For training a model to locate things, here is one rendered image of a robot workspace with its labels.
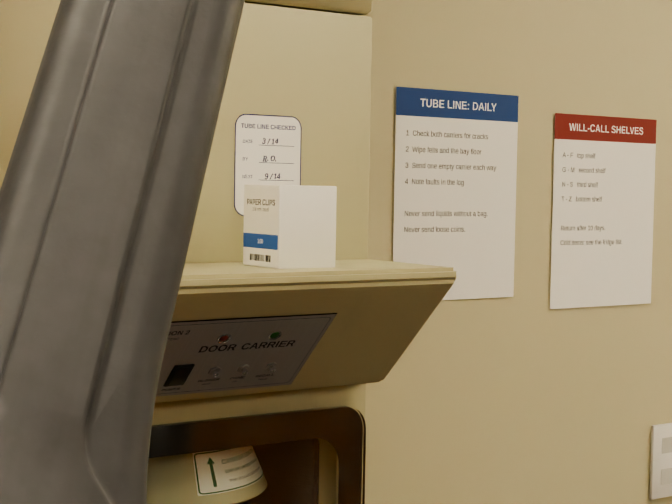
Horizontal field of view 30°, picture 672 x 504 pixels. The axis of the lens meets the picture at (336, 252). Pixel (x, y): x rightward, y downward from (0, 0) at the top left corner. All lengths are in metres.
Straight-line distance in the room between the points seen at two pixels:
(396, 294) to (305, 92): 0.19
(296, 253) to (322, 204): 0.04
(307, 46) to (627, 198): 0.96
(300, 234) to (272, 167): 0.10
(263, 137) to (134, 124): 0.68
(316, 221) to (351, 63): 0.17
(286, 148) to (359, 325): 0.16
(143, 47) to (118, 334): 0.08
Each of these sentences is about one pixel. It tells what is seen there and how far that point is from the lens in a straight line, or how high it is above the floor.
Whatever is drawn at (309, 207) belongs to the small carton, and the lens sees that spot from 0.91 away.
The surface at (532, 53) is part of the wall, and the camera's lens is 1.76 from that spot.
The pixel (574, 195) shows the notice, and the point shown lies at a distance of 1.81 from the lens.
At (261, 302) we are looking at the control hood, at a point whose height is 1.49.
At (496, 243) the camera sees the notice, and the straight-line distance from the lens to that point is 1.71.
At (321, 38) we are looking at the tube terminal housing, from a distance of 1.02.
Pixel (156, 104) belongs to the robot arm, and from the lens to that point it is 0.31.
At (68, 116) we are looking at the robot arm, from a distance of 0.31.
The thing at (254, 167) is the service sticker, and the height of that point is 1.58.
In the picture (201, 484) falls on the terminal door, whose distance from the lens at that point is 0.97.
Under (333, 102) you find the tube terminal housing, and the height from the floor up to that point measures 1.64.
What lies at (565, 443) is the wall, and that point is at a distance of 1.85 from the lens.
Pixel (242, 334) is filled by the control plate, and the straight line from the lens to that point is 0.89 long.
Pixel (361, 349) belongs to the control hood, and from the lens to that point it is 0.97.
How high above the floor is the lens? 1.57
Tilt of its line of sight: 3 degrees down
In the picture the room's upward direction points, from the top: 1 degrees clockwise
